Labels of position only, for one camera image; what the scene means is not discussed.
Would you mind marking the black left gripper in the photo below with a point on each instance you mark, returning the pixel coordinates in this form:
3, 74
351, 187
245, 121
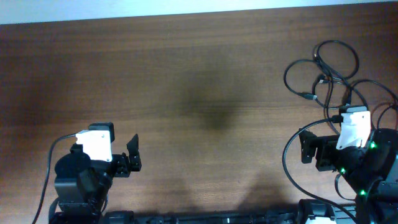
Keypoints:
124, 165

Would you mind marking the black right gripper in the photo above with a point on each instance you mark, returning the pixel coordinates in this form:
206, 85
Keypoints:
326, 147

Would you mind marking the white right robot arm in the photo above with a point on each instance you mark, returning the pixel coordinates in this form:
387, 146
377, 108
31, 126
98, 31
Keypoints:
370, 171

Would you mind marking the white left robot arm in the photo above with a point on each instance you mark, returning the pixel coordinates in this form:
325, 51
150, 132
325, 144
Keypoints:
82, 186

